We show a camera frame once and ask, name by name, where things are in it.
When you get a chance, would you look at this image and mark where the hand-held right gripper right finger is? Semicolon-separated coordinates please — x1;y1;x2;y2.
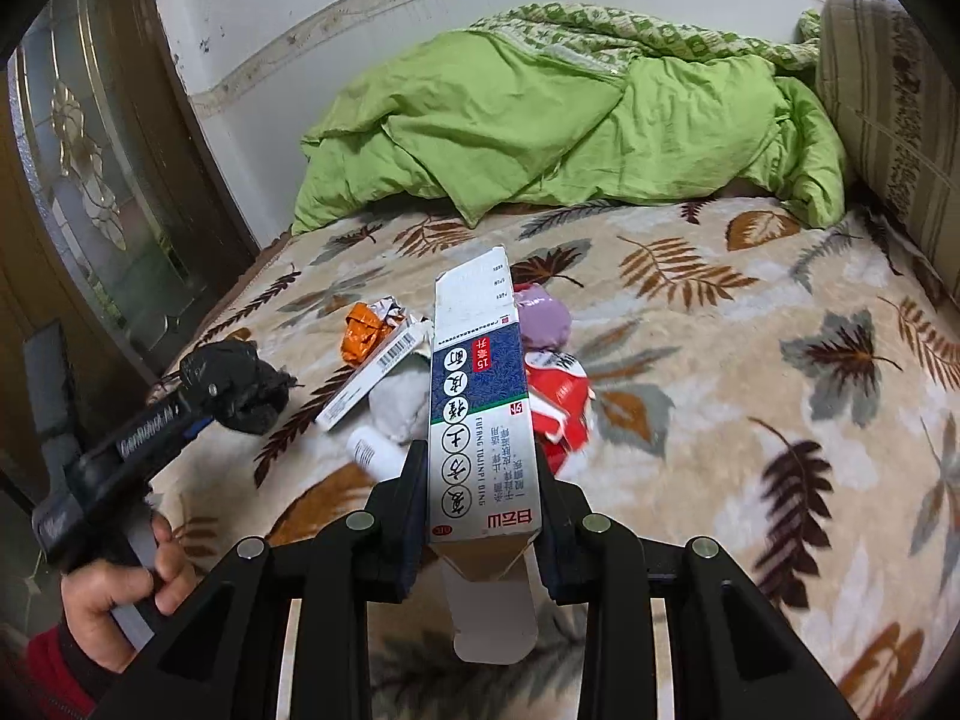
534;450;856;720

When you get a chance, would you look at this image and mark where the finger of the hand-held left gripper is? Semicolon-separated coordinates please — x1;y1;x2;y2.
177;351;227;437

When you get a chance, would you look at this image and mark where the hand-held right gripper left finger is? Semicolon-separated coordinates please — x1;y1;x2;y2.
94;439;431;720

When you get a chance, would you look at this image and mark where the black plastic bag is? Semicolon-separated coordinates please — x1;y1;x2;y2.
180;340;302;434

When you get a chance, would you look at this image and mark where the blue and white medicine box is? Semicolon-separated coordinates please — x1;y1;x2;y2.
426;244;542;665

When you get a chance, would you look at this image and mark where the person's left forearm red sleeve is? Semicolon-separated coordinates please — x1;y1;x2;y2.
0;621;100;720

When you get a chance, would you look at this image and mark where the person's left hand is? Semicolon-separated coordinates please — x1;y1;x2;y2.
60;511;200;672

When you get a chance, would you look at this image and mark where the small white bottle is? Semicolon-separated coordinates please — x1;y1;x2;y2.
349;426;410;481

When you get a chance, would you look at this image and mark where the red and white packet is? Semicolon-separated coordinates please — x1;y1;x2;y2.
523;349;594;475

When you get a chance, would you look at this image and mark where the white barcode box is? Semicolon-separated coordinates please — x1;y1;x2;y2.
315;319;436;433

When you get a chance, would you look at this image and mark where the orange crumpled wrapper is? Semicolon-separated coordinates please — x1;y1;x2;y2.
339;298;410;365

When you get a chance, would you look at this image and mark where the purple plastic bag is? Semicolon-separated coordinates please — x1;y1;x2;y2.
514;281;572;352

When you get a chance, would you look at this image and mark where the leaf print blanket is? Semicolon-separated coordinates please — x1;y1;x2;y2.
146;195;960;720

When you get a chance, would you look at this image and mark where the wooden door with glass panel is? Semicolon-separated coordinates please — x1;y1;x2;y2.
0;0;261;391

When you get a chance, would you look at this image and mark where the green quilt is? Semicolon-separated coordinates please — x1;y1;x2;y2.
291;4;848;235

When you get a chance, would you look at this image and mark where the striped beige pillow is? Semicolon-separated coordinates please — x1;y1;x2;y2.
814;0;960;293

